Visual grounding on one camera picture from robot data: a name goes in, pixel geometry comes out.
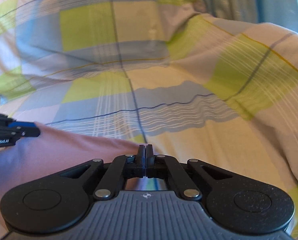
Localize pink cloth garment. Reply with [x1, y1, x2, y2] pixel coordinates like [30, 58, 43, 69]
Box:
[0, 124, 144, 237]

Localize plaid bed sheet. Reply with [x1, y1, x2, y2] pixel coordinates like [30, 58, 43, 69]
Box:
[0, 14, 298, 239]

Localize plaid pillow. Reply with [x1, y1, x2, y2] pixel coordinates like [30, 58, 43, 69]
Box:
[0, 0, 205, 100]

